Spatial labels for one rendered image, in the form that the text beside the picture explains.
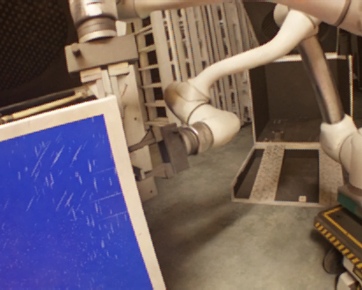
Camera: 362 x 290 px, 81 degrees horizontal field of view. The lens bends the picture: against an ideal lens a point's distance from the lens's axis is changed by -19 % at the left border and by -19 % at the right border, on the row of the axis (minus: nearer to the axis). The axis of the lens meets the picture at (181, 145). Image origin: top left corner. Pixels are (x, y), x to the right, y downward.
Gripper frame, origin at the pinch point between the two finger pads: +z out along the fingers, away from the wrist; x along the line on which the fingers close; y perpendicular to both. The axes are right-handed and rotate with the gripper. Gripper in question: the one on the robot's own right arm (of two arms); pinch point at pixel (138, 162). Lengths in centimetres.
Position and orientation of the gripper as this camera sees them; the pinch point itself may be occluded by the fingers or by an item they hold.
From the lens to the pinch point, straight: 64.5
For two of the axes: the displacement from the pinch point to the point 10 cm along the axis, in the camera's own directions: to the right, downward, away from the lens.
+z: -7.4, 3.1, -5.9
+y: 6.0, -0.9, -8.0
